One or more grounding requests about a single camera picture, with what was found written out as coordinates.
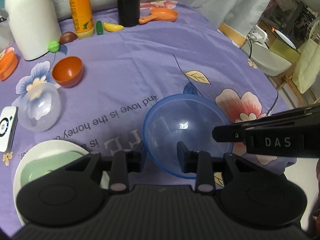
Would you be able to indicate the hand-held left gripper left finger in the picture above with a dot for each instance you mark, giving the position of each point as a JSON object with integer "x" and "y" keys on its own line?
{"x": 141, "y": 156}

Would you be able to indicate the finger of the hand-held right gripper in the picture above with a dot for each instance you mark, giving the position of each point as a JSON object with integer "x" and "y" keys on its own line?
{"x": 230, "y": 133}

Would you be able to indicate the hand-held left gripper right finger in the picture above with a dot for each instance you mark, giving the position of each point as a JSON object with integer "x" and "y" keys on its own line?
{"x": 183, "y": 157}

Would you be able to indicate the blue translucent bowl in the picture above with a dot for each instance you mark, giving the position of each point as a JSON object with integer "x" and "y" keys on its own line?
{"x": 182, "y": 125}

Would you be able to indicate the green square plate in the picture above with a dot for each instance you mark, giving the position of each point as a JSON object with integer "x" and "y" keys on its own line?
{"x": 50, "y": 166}

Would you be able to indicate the white oval plate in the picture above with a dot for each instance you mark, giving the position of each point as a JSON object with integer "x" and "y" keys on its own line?
{"x": 27, "y": 165}

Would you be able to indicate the pale yellow paper bag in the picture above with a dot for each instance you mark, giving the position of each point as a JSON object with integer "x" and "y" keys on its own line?
{"x": 306, "y": 67}

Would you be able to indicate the white plastic tub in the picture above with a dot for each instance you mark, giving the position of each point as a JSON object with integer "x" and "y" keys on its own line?
{"x": 268, "y": 60}

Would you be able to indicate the purple floral tablecloth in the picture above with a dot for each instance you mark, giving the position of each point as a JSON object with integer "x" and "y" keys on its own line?
{"x": 137, "y": 67}

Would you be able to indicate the gold cardboard box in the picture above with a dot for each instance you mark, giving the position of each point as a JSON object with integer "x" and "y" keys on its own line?
{"x": 282, "y": 46}

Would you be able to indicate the white power strip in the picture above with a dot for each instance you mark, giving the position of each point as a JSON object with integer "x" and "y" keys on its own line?
{"x": 258, "y": 35}

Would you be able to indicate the clear plastic bowl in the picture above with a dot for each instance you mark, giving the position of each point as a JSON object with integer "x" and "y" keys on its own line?
{"x": 40, "y": 107}

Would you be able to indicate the red-brown bowl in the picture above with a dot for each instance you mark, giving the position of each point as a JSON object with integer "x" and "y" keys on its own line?
{"x": 67, "y": 70}

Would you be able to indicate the yellow toy banana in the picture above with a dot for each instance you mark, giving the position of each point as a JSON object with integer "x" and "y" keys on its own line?
{"x": 113, "y": 27}

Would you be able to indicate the teal and white star curtain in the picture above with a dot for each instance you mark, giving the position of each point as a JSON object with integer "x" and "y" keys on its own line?
{"x": 237, "y": 0}

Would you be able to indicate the green toy cucumber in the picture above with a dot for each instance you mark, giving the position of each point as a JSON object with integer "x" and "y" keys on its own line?
{"x": 99, "y": 27}

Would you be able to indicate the orange toy pan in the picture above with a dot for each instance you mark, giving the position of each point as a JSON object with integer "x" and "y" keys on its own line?
{"x": 163, "y": 15}

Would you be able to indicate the white rounded electronic device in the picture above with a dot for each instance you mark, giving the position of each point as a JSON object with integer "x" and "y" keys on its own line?
{"x": 7, "y": 127}

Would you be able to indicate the brown round toy fruit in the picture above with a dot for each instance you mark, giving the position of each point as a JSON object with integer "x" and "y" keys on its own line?
{"x": 68, "y": 37}

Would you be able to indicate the green toy fruit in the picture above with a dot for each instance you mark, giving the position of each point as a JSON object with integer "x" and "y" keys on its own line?
{"x": 53, "y": 46}

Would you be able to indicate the black tall bottle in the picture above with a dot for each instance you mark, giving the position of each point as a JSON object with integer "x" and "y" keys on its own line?
{"x": 128, "y": 2}

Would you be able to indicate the orange detergent bottle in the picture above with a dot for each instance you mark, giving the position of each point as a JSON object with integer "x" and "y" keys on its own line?
{"x": 81, "y": 10}

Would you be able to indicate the orange toy pot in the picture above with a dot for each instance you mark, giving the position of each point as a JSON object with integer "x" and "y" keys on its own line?
{"x": 7, "y": 66}

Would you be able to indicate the white thermos jug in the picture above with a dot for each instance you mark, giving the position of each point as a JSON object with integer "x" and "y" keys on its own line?
{"x": 32, "y": 17}

